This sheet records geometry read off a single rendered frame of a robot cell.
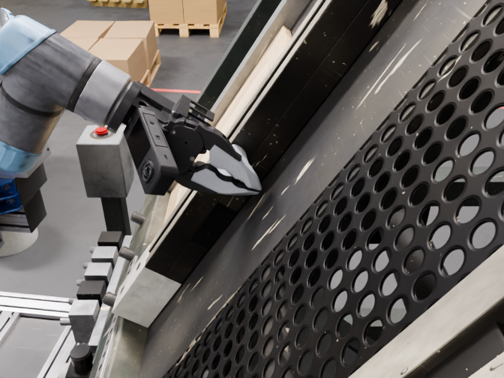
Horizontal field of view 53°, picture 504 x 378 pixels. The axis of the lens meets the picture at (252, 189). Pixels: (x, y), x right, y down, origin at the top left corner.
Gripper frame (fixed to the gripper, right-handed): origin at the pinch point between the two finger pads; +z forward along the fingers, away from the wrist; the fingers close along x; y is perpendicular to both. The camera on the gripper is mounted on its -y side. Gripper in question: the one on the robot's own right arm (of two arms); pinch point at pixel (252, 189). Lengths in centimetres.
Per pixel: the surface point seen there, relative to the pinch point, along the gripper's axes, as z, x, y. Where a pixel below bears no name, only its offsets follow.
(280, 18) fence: -3, -11, 49
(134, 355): 1.2, 37.9, -1.1
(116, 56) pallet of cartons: -51, 124, 300
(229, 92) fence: -2.8, 8.2, 48.6
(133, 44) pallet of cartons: -46, 121, 329
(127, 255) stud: -5, 44, 27
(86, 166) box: -23, 56, 65
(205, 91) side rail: -5, 20, 72
